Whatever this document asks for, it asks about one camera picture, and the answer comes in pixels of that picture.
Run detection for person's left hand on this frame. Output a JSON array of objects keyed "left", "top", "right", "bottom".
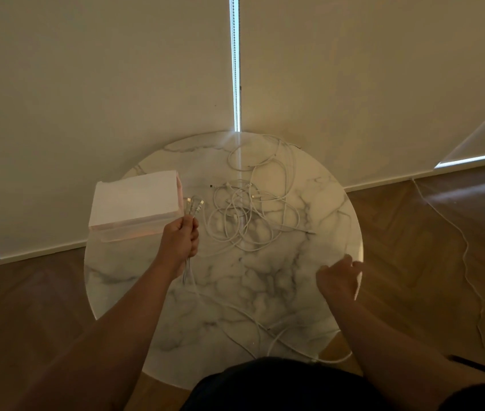
[{"left": 155, "top": 214, "right": 200, "bottom": 279}]

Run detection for person's right hand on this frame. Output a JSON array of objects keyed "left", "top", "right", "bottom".
[{"left": 315, "top": 254, "right": 365, "bottom": 303}]

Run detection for white pink box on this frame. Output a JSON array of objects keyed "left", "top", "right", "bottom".
[{"left": 88, "top": 170, "right": 185, "bottom": 243}]

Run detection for tangle of white cables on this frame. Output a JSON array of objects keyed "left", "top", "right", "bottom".
[{"left": 201, "top": 134, "right": 353, "bottom": 257}]

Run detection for person's left forearm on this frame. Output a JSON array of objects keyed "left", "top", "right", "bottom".
[{"left": 11, "top": 265, "right": 183, "bottom": 411}]

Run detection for person's right forearm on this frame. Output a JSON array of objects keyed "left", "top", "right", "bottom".
[{"left": 328, "top": 295, "right": 483, "bottom": 411}]

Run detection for round marble table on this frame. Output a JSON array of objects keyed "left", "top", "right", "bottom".
[{"left": 84, "top": 131, "right": 364, "bottom": 390}]

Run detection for black shorts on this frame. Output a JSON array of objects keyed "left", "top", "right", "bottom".
[{"left": 180, "top": 357, "right": 485, "bottom": 411}]

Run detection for thin white floor cord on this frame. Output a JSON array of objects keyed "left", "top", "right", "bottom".
[{"left": 412, "top": 178, "right": 485, "bottom": 356}]

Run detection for black cord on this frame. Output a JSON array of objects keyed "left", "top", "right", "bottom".
[{"left": 448, "top": 354, "right": 485, "bottom": 384}]

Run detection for blind bead pull chain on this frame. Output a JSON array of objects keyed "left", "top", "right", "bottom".
[{"left": 228, "top": 0, "right": 242, "bottom": 132}]

